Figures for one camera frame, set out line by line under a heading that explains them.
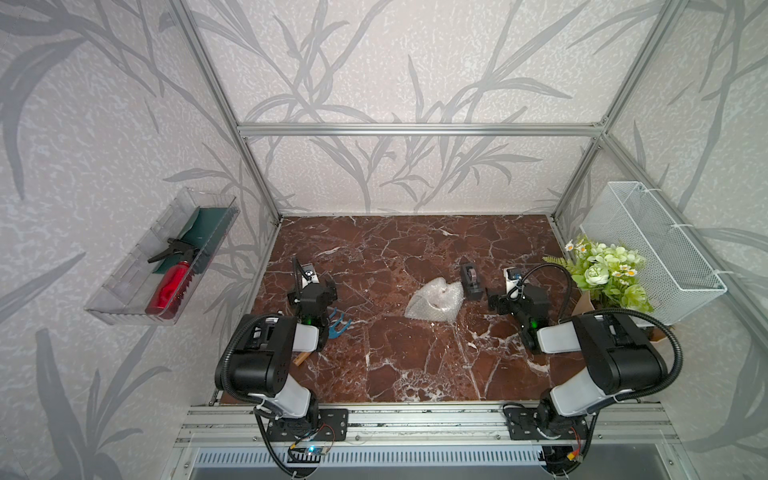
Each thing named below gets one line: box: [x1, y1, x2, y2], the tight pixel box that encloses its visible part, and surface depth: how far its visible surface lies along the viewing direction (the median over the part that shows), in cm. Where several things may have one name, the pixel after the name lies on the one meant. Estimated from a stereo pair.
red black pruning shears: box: [145, 238, 200, 319], surface depth 61 cm
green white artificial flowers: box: [542, 235, 655, 313], surface depth 70 cm
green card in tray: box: [153, 206, 237, 273], surface depth 69 cm
